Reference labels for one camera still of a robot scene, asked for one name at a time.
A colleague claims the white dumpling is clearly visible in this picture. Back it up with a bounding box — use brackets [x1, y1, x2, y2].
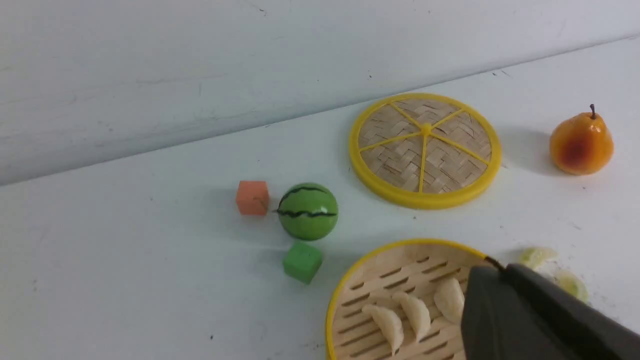
[391, 292, 432, 343]
[433, 277, 466, 325]
[361, 304, 405, 358]

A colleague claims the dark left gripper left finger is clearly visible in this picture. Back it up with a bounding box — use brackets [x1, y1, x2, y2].
[461, 266, 580, 360]

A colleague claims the pale green dumpling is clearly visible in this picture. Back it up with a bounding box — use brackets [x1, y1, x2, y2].
[518, 247, 558, 271]
[553, 269, 589, 303]

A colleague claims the orange toy pear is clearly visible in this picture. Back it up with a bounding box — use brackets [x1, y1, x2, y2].
[549, 104, 615, 176]

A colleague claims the orange foam cube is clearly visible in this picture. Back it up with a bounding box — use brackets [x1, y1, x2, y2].
[235, 180, 270, 216]

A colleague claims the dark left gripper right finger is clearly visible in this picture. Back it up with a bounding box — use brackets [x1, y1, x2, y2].
[485, 256, 639, 360]

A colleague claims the green toy watermelon ball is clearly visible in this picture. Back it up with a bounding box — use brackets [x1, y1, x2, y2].
[274, 182, 339, 242]

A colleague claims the bamboo steamer tray yellow rim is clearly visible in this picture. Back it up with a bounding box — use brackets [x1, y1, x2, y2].
[325, 238, 489, 360]

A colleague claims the green foam cube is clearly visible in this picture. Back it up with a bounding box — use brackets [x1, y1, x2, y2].
[282, 241, 323, 285]

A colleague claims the woven steamer lid yellow rim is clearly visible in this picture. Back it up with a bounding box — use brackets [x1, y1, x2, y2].
[348, 92, 503, 210]

